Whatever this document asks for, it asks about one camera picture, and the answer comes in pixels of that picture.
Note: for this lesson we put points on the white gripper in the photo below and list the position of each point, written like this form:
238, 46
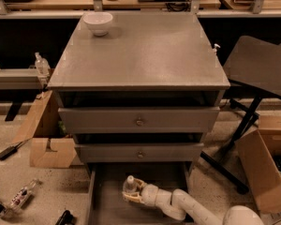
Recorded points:
150, 193

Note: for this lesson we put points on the clear plastic water bottle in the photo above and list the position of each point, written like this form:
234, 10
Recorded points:
130, 185

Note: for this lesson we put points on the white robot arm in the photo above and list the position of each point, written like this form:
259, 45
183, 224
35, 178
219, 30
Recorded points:
178, 204

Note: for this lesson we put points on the grey open bottom drawer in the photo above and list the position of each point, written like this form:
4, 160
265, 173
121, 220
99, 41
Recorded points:
106, 203

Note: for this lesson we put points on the grey middle drawer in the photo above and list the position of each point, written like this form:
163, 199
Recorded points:
138, 152

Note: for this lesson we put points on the grey top drawer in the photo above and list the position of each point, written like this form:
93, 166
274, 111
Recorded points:
134, 120

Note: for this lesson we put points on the grey drawer cabinet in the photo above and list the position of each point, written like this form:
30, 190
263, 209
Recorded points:
147, 60

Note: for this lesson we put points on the plastic bottle on floor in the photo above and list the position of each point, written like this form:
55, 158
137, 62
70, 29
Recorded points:
14, 207

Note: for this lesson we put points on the clear bottle on shelf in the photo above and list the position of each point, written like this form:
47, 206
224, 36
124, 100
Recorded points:
42, 65

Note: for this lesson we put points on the small white pump bottle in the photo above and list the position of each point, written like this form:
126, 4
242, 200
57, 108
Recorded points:
216, 48

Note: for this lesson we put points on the black object on floor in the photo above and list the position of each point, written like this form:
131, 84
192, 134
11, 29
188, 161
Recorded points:
65, 219

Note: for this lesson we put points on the brown cardboard box left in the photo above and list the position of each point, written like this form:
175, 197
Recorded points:
49, 148

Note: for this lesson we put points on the brown cardboard box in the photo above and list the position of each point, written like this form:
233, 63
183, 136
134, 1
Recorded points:
256, 150
49, 148

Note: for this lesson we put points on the black power adapter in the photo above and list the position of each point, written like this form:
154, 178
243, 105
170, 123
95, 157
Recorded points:
8, 152

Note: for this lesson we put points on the brown cardboard box right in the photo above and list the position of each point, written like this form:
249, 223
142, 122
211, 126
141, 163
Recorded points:
256, 150

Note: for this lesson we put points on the grey low shelf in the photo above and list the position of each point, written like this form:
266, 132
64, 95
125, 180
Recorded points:
22, 79

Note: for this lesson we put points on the white ceramic bowl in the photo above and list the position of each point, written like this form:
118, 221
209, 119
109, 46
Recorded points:
99, 23

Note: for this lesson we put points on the black folding side table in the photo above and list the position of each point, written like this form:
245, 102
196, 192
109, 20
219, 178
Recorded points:
254, 64

